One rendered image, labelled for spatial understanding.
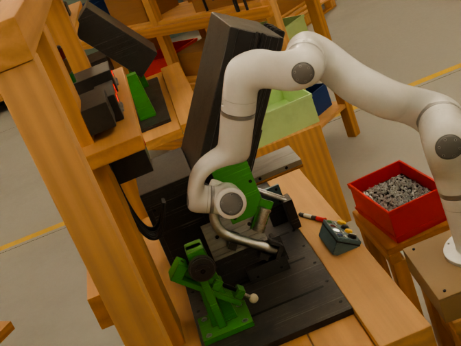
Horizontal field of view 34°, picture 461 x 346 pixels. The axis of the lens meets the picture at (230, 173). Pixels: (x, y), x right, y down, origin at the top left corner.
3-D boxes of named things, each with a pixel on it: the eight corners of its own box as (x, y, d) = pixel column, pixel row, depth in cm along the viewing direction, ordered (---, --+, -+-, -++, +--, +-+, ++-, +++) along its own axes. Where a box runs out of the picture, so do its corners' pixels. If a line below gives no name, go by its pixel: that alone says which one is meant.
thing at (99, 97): (114, 111, 210) (104, 88, 208) (116, 125, 196) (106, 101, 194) (90, 121, 210) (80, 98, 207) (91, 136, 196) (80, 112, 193)
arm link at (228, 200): (208, 211, 214) (241, 213, 214) (210, 218, 200) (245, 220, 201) (210, 182, 213) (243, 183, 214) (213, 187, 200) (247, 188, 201)
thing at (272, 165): (291, 152, 264) (288, 145, 263) (304, 167, 249) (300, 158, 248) (186, 195, 262) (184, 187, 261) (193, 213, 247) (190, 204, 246)
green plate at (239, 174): (263, 207, 245) (239, 146, 242) (267, 210, 237) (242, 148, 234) (230, 220, 244) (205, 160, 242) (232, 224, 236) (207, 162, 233)
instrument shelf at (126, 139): (126, 76, 274) (122, 66, 273) (146, 149, 191) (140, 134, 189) (61, 102, 273) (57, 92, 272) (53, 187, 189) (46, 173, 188)
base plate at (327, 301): (263, 180, 308) (262, 175, 307) (355, 314, 206) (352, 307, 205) (167, 220, 306) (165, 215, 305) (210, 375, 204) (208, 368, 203)
